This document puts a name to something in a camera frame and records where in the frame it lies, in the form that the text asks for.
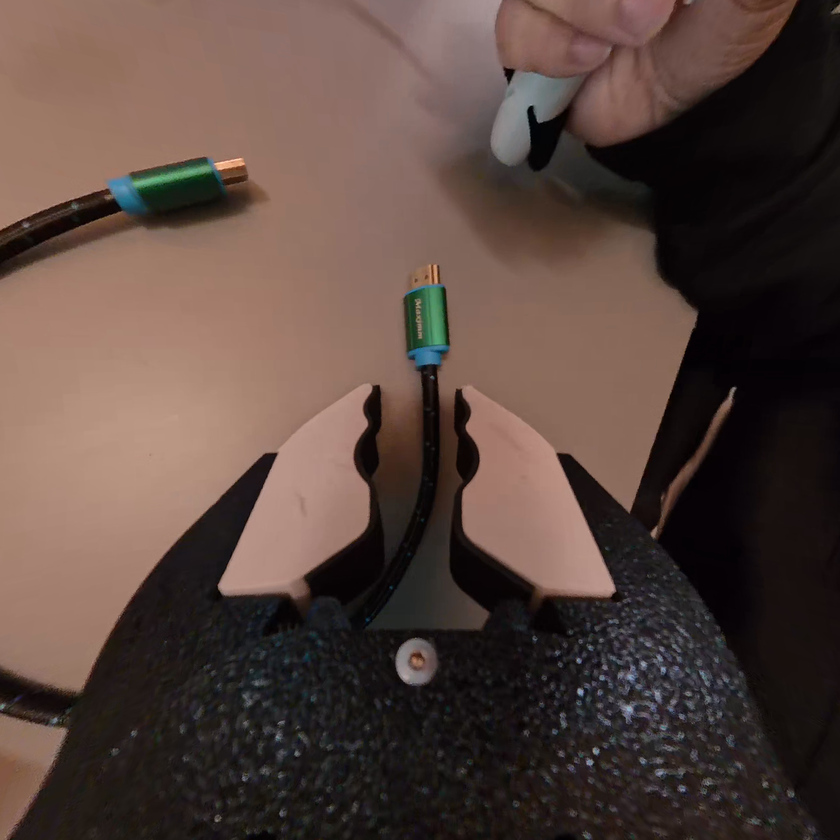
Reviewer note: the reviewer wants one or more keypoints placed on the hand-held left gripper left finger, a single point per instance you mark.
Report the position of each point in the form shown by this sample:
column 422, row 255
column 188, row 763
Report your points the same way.
column 308, row 512

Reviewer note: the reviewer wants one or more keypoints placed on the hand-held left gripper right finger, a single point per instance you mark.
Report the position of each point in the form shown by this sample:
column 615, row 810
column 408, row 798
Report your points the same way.
column 525, row 512

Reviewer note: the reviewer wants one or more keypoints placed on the person's right forearm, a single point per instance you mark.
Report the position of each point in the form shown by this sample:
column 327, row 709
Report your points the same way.
column 754, row 197

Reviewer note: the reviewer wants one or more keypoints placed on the grey desk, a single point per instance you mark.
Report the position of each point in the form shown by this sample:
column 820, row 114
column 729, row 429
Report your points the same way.
column 197, row 361

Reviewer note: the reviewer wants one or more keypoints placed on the person's right hand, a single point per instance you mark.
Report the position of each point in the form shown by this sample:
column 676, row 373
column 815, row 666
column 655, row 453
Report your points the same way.
column 656, row 52

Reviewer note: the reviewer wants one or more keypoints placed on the person's torso black hoodie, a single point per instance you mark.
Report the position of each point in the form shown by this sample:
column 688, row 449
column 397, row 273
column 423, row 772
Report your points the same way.
column 754, row 525

